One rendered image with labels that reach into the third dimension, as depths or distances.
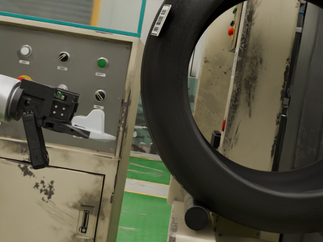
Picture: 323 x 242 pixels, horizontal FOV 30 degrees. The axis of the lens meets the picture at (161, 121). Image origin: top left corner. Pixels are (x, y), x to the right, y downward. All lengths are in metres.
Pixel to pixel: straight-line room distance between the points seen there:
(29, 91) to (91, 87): 0.67
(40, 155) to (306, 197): 0.52
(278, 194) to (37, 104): 0.50
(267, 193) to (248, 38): 0.51
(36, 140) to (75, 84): 0.69
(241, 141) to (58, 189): 0.64
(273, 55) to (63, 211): 0.80
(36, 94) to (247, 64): 0.54
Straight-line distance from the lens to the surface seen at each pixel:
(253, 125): 1.49
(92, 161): 1.84
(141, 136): 10.36
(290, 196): 1.11
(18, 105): 1.22
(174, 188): 1.47
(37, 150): 1.22
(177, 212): 1.34
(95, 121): 1.19
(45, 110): 1.20
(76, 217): 1.87
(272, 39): 1.50
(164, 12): 1.10
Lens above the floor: 1.13
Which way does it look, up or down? 3 degrees down
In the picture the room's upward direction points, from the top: 9 degrees clockwise
